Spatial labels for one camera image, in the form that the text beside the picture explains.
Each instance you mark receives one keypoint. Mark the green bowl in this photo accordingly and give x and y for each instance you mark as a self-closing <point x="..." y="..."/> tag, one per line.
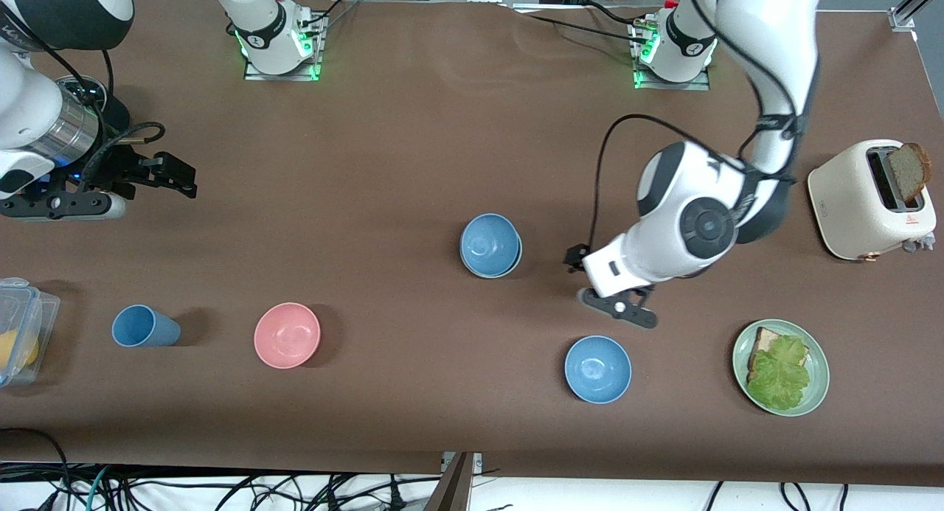
<point x="493" y="276"/>

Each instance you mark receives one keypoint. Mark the blue bowl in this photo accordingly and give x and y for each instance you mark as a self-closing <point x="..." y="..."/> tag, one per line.
<point x="488" y="242"/>
<point x="597" y="369"/>

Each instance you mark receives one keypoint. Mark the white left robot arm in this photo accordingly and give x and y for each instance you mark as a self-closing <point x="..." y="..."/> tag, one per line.
<point x="686" y="216"/>

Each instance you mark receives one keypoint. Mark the blue cup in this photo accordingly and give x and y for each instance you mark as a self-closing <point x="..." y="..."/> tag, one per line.
<point x="144" y="327"/>

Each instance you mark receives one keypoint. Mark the clear plastic container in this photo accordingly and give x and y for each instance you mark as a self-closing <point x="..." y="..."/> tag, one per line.
<point x="29" y="312"/>

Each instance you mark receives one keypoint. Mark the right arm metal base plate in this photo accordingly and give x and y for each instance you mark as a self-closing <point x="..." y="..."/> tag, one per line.
<point x="254" y="72"/>

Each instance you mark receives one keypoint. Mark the green plate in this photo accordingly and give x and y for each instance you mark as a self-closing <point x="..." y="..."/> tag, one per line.
<point x="817" y="363"/>

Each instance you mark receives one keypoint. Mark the brown toast slice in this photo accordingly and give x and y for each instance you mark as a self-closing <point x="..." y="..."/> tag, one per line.
<point x="908" y="172"/>

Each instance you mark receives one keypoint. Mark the pink bowl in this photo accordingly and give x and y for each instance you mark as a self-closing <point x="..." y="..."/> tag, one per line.
<point x="287" y="335"/>

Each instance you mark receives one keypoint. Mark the yellow fruit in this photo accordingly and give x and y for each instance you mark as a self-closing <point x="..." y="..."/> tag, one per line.
<point x="11" y="349"/>

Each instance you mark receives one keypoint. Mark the brown table cover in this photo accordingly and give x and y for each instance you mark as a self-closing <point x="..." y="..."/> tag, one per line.
<point x="472" y="127"/>

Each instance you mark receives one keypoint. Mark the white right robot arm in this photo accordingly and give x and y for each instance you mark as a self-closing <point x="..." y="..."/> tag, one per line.
<point x="22" y="105"/>

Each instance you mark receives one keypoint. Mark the cream toaster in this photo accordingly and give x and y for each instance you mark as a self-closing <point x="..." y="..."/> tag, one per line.
<point x="848" y="209"/>

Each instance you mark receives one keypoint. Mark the green lettuce leaf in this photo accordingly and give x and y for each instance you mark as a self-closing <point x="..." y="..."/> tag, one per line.
<point x="782" y="374"/>

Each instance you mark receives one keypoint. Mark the metal bracket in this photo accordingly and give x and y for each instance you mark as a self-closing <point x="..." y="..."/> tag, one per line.
<point x="477" y="461"/>

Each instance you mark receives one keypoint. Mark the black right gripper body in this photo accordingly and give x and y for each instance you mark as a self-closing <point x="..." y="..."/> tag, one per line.
<point x="118" y="166"/>

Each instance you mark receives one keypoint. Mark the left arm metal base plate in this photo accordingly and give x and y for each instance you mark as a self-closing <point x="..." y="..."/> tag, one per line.
<point x="704" y="83"/>

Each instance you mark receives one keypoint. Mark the bread slice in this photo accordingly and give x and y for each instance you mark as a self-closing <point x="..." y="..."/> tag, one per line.
<point x="765" y="340"/>

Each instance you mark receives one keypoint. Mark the dark beam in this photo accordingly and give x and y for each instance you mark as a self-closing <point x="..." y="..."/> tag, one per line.
<point x="453" y="492"/>

